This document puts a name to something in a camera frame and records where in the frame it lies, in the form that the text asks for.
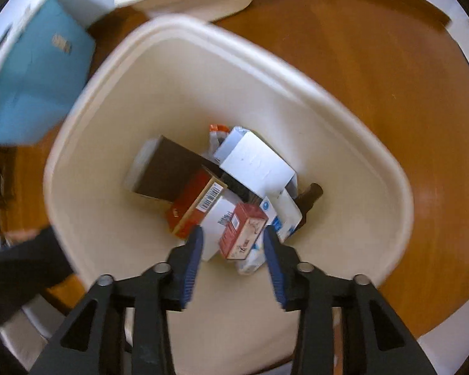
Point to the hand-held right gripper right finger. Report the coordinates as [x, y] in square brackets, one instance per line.
[275, 269]

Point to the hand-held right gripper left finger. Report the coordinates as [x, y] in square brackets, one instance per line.
[190, 269]

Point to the small red and white box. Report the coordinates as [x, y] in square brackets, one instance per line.
[242, 230]

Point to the orange and clear plastic wrapper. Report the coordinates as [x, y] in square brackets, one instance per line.
[217, 132]

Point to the cream square bin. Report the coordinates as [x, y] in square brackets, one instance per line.
[140, 105]

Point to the person's left forearm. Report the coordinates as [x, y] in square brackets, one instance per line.
[23, 269]

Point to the white box with barcode label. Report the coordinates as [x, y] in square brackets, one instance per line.
[219, 218]

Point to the white and blue packet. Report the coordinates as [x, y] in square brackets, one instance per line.
[285, 211]

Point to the red box with barcode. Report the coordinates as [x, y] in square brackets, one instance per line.
[191, 203]

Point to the dark brown bottle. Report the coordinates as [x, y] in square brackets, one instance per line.
[308, 199]

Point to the brown and white box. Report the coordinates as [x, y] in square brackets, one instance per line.
[168, 168]

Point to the white cardboard box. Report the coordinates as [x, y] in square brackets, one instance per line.
[254, 160]

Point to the blue box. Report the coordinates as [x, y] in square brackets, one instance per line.
[35, 78]

